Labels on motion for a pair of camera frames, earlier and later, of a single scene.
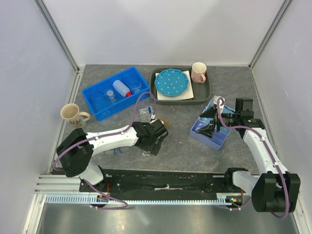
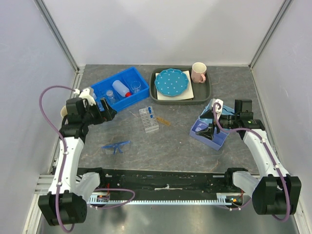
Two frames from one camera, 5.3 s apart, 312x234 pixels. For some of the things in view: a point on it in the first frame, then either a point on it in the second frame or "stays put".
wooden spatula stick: x=165 y=122 stays put
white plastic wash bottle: x=122 y=88 stays put
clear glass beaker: x=135 y=86 stays put
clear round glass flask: x=146 y=153 to x=101 y=104
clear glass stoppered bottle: x=111 y=96 stays put
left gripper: x=154 y=148 to x=107 y=115
